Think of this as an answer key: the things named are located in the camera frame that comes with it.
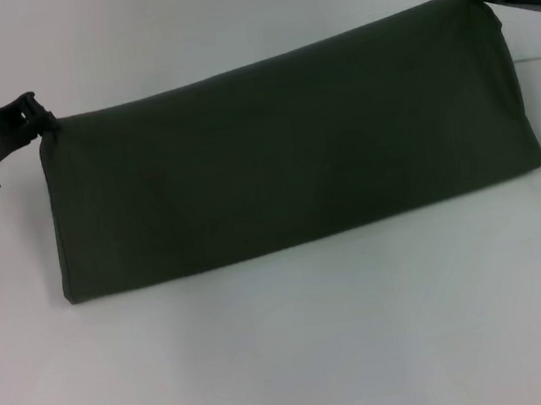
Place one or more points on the dark green shirt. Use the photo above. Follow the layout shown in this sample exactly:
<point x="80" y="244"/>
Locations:
<point x="294" y="159"/>

